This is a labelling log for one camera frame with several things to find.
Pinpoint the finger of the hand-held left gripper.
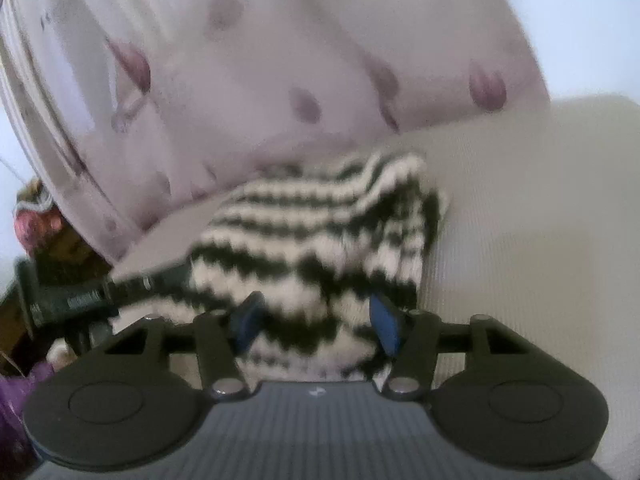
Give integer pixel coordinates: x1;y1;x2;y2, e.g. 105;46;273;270
99;264;197;307

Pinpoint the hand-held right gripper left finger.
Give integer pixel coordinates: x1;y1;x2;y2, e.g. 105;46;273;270
102;290;267;402

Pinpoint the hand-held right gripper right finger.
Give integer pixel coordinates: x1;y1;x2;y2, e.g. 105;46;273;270
368;293;532;402

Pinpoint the black and white striped sweater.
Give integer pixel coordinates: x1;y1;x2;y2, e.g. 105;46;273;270
107;151;451;385

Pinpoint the person's left forearm purple sleeve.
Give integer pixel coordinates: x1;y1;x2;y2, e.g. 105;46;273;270
0;360;57;467

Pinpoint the colourful cloth pile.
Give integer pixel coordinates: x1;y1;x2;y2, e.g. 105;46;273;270
12;176;115;273

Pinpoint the pink dotted curtain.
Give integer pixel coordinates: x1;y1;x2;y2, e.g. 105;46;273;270
0;0;552;267

